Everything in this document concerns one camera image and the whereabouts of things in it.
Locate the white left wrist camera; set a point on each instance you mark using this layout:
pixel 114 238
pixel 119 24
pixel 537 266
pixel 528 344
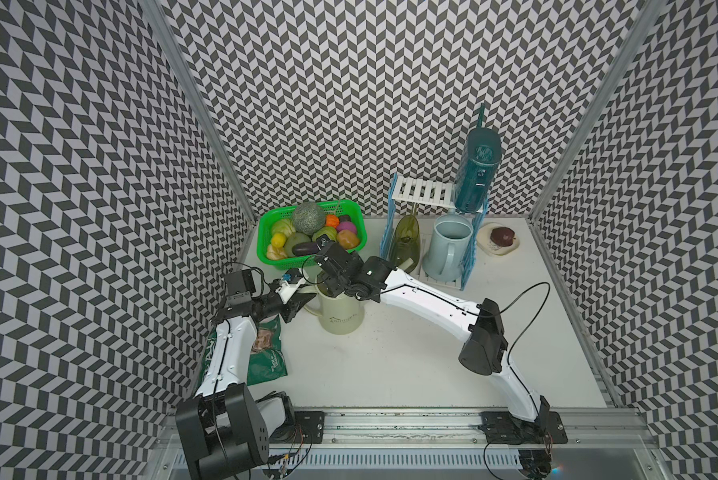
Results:
pixel 289 284

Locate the cream watering can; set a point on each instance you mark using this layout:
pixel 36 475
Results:
pixel 338 314

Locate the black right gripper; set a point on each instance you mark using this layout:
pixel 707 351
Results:
pixel 330 282

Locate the cream square plate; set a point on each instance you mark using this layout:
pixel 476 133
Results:
pixel 485 244

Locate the orange toy fruit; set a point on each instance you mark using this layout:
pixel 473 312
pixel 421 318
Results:
pixel 348 239

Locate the blue and white wooden shelf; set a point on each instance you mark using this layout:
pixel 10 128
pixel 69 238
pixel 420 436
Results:
pixel 437 194

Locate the light blue watering can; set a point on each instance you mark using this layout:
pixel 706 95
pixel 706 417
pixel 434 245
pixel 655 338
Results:
pixel 450 238

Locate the green plastic basket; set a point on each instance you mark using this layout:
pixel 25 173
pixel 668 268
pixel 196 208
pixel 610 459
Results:
pixel 346 211

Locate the light green toy vegetable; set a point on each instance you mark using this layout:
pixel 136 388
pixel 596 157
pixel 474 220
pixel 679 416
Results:
pixel 284 226

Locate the green snack bag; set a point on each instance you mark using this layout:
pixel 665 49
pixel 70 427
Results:
pixel 267 361

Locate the yellow toy lemon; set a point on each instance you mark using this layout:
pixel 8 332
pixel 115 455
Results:
pixel 278 240

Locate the teal watering can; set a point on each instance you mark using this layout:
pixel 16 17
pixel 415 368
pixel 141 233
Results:
pixel 478 166

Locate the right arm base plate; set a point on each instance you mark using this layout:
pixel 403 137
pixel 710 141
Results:
pixel 501 428

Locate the dark red apple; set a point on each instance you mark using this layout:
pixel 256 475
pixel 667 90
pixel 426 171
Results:
pixel 503 237

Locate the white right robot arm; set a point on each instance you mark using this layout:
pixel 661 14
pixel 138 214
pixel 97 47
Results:
pixel 479 326

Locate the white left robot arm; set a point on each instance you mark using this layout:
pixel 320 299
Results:
pixel 223 430

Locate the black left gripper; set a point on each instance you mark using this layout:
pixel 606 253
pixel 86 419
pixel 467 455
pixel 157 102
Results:
pixel 294 304

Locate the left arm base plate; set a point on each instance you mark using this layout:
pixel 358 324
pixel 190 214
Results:
pixel 305 426

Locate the purple toy eggplant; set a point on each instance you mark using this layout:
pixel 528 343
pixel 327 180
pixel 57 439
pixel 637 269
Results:
pixel 305 249

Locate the olive green watering can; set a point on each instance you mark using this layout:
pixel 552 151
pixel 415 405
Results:
pixel 406 244

